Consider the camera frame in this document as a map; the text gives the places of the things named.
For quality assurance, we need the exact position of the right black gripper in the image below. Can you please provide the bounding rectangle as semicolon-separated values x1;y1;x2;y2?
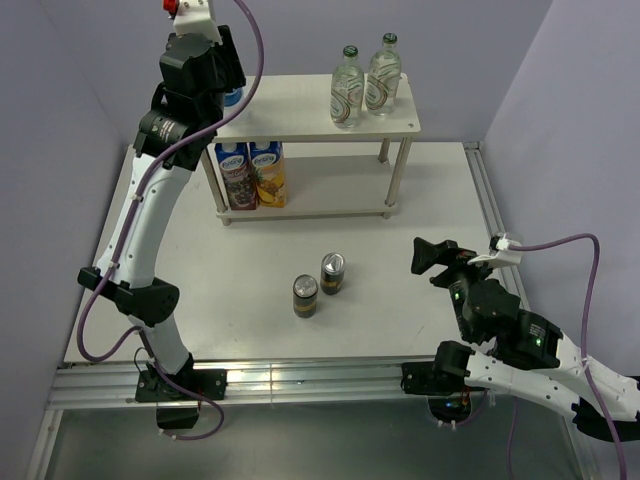
408;235;501;340

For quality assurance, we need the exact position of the blue water bottle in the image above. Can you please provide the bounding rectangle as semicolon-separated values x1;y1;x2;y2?
224;87;244;108

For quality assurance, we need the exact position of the black yellow can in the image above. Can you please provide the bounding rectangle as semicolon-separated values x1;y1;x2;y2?
292;274;319;318
320;252;346;295

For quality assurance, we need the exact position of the green-cap glass bottle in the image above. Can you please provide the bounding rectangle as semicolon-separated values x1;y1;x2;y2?
364;32;402;116
330;45;365;128

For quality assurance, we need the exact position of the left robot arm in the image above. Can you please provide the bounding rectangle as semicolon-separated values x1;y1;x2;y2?
78;25;246;399

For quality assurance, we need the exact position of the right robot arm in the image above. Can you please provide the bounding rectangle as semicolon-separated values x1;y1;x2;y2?
400;234;639;442

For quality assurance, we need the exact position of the white two-tier shelf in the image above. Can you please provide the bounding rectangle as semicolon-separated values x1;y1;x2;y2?
203;74;421;226

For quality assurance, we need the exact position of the purple grape juice carton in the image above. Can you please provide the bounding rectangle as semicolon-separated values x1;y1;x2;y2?
214;143;258;210

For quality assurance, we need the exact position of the yellow pineapple juice carton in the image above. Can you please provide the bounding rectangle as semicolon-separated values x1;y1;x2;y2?
249;141;287;208

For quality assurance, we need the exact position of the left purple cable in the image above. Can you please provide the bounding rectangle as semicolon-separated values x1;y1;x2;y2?
79;0;265;441

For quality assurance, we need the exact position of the purple cable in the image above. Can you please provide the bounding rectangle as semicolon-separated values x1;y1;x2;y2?
457;232;629;480
79;0;265;441

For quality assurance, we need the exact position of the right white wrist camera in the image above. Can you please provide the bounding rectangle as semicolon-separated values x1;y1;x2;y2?
467;232;523;269

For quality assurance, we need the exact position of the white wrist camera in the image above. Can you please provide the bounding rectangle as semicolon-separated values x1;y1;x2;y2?
162;0;217;39
467;232;523;269

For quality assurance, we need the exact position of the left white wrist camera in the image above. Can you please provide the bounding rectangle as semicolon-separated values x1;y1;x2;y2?
162;0;217;39

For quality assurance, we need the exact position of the aluminium right side rail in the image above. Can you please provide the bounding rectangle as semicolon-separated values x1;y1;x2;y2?
463;142;531;310

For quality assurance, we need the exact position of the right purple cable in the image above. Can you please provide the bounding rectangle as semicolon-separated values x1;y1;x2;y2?
457;232;629;480

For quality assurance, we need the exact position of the aluminium front rail frame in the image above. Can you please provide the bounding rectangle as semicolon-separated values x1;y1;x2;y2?
27;358;601;479

